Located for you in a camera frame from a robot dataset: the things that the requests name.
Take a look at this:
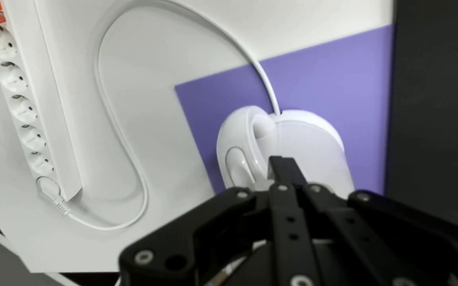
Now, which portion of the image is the purple mat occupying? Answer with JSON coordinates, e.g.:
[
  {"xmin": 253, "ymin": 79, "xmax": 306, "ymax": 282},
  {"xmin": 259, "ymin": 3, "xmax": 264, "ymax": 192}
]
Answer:
[{"xmin": 174, "ymin": 23, "xmax": 396, "ymax": 197}]

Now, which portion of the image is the white computer mouse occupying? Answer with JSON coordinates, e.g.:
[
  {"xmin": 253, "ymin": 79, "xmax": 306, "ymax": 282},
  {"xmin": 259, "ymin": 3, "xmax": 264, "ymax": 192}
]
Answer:
[{"xmin": 215, "ymin": 103, "xmax": 356, "ymax": 200}]

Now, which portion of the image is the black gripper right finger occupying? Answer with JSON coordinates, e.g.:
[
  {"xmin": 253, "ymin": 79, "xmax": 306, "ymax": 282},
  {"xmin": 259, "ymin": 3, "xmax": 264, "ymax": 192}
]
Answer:
[{"xmin": 291, "ymin": 155, "xmax": 458, "ymax": 286}]

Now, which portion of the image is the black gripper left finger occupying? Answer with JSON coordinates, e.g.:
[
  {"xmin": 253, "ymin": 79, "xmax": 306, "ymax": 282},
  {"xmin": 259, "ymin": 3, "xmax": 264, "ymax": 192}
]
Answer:
[{"xmin": 118, "ymin": 155, "xmax": 323, "ymax": 286}]

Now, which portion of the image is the white power strip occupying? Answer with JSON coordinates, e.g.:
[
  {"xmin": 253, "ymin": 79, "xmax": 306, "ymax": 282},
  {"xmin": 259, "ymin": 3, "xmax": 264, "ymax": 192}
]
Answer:
[{"xmin": 0, "ymin": 0, "xmax": 85, "ymax": 203}]

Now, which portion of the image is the black board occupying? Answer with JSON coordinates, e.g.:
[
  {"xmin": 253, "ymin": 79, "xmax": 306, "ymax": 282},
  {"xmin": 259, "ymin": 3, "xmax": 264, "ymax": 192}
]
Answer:
[{"xmin": 384, "ymin": 0, "xmax": 458, "ymax": 236}]

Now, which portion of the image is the white kettle power cable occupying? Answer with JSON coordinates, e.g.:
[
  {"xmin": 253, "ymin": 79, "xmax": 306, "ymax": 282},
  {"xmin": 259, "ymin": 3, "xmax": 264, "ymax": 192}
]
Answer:
[{"xmin": 37, "ymin": 0, "xmax": 283, "ymax": 231}]

